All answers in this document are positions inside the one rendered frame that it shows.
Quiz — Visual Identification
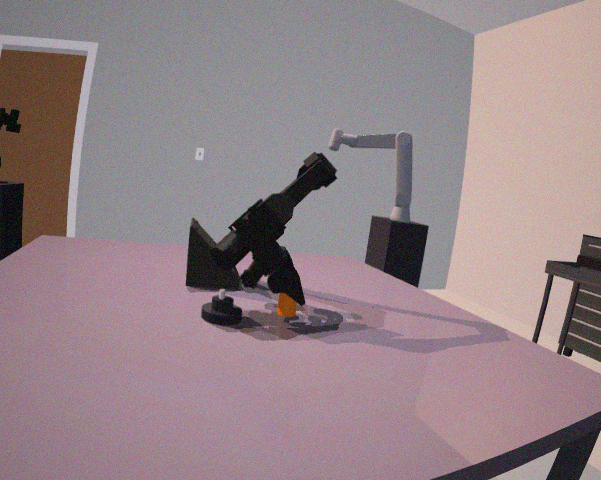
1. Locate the orange knob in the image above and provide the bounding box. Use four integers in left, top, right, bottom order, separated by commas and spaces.
277, 293, 297, 317

